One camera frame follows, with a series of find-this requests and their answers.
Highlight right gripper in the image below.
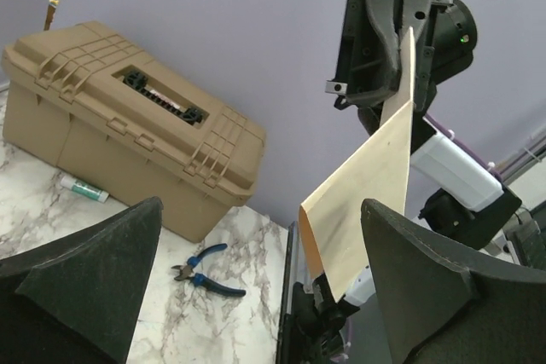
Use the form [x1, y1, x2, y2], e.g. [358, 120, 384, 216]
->
[324, 0, 456, 113]

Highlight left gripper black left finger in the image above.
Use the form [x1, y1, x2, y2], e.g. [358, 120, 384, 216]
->
[1, 197, 163, 363]

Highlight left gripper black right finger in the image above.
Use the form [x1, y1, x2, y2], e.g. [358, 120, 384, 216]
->
[361, 199, 545, 363]

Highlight white green glue stick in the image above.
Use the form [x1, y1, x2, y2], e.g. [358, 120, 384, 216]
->
[60, 175, 109, 203]

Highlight pale paper letter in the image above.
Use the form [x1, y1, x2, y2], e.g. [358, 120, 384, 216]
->
[298, 30, 415, 301]

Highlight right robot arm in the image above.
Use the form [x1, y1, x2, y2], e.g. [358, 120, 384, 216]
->
[278, 0, 521, 363]

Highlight tan plastic tool case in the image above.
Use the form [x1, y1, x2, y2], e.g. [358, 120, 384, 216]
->
[1, 21, 266, 243]

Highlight blue handled pliers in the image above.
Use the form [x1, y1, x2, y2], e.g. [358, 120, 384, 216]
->
[171, 243, 247, 298]

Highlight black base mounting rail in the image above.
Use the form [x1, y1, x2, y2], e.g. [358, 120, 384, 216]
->
[275, 221, 342, 364]

